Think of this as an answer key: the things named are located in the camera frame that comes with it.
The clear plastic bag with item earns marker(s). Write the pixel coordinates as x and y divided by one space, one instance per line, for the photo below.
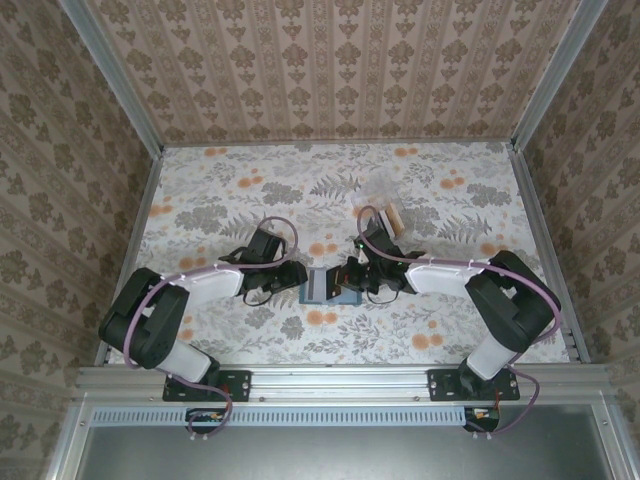
375 190

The tan orange credit card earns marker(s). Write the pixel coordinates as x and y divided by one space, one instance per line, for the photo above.
396 220

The black connector box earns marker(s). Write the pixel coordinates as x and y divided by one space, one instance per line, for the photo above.
482 420
205 421

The white credit card black stripe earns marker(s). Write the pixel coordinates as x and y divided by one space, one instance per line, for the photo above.
384 221

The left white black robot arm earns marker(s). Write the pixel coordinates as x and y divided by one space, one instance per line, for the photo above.
210 285

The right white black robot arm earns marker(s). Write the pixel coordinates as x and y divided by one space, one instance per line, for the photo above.
440 280

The grey sheet metal panel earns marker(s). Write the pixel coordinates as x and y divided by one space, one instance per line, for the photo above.
340 455

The aluminium cross rail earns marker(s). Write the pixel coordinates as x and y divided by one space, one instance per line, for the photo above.
340 382

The aluminium corner post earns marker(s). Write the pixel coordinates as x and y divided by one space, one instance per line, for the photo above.
556 75
114 75

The floral patterned table mat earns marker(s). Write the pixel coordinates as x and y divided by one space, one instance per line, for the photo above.
375 345

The aluminium side rail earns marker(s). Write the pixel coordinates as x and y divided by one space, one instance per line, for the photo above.
533 207
144 207

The blue folding card holder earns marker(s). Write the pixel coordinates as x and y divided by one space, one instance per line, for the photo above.
345 300

